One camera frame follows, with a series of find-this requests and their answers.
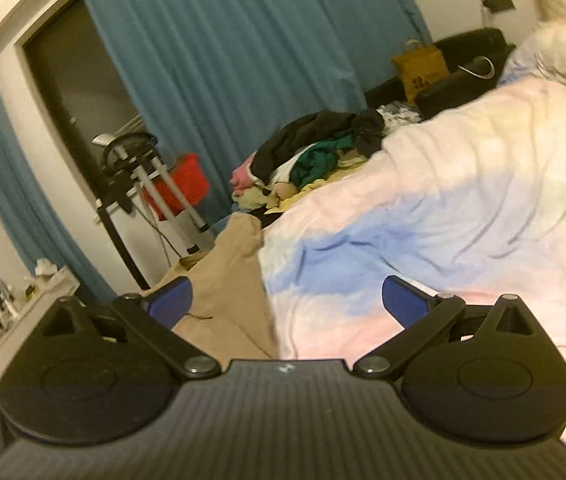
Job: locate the black sofa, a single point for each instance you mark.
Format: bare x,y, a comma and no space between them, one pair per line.
468,42

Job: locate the white black folding frame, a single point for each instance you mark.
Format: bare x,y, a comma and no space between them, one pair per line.
123,250

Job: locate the wide blue curtain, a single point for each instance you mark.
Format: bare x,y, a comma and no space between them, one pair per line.
213,60

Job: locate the black garment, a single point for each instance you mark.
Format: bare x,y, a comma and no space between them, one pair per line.
313,130

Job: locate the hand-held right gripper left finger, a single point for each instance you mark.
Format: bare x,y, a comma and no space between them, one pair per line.
173,300

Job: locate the white garment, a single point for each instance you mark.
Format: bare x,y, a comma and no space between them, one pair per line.
283,167

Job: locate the tissue box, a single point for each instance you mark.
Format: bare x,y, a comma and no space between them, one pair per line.
45,267

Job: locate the pale green garment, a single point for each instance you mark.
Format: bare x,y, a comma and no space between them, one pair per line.
250,202

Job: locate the yellow paper bag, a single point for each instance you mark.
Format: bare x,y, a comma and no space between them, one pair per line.
420,72

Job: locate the dark wall switch plate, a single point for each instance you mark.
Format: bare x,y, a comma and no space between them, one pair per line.
498,2

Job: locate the dark window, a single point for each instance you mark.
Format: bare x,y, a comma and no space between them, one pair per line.
78,85

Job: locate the white vanity desk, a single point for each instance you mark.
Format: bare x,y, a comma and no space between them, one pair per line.
28,310

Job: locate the yellow cloth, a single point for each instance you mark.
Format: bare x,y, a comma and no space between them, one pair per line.
343,172

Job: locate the group of cosmetic bottles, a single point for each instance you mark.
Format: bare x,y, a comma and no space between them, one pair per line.
3,317

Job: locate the garment steamer stand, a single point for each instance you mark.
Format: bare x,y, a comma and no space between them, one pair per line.
158,185

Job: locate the narrow blue curtain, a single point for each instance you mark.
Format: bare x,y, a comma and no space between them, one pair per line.
13,185

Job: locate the pastel bed blanket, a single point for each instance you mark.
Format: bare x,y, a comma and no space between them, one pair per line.
463,185

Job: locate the tan printed t-shirt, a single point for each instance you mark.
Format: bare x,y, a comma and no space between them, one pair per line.
228,300

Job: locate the red bucket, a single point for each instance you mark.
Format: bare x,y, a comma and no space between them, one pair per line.
190,175

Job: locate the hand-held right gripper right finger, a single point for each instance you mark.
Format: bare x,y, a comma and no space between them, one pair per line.
403,300

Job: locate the pink garment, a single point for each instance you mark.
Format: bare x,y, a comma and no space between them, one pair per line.
240,177

